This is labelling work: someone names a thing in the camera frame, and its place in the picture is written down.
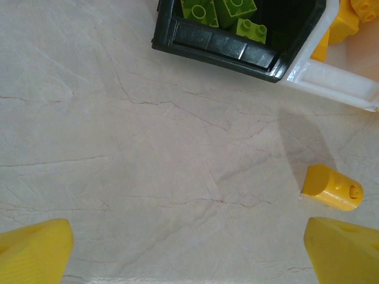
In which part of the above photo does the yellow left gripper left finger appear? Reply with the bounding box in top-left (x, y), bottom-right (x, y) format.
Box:
top-left (0, 218), bottom-right (75, 284)

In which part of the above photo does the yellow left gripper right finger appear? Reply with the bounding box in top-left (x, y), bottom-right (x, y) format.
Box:
top-left (304, 217), bottom-right (379, 284)

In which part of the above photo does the yellow lego brick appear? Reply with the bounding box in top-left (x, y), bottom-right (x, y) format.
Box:
top-left (310, 28), bottom-right (331, 62)
top-left (349, 0), bottom-right (379, 23)
top-left (301, 163), bottom-right (364, 212)
top-left (327, 16), bottom-right (361, 46)

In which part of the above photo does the green lego brick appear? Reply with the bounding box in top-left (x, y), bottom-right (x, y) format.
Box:
top-left (180, 0), bottom-right (221, 29)
top-left (235, 17), bottom-right (268, 45)
top-left (213, 0), bottom-right (258, 30)

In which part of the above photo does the white plastic bin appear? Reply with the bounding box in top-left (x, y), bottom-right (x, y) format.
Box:
top-left (278, 0), bottom-right (379, 112)

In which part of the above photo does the black plastic bin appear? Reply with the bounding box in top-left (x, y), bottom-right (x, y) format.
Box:
top-left (151, 0), bottom-right (328, 83)

